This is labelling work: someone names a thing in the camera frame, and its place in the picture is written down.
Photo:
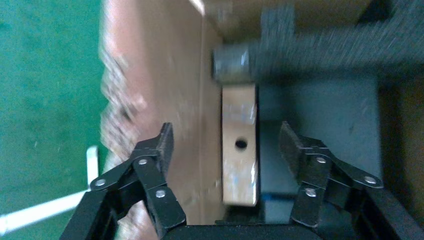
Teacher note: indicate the large open cardboard carton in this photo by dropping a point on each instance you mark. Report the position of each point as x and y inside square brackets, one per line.
[165, 82]

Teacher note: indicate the grey foam sheet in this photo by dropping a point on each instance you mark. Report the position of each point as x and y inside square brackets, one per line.
[324, 106]

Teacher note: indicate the white pipe frame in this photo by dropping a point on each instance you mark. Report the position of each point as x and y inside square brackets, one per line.
[39, 208]

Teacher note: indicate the black foam block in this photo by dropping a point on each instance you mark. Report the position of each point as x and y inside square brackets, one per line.
[331, 46]

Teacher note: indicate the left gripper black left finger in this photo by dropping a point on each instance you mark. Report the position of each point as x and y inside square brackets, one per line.
[155, 175]

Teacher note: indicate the small cardboard box with hole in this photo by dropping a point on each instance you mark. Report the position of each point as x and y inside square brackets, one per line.
[238, 179]

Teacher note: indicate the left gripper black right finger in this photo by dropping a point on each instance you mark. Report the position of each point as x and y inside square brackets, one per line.
[314, 172]

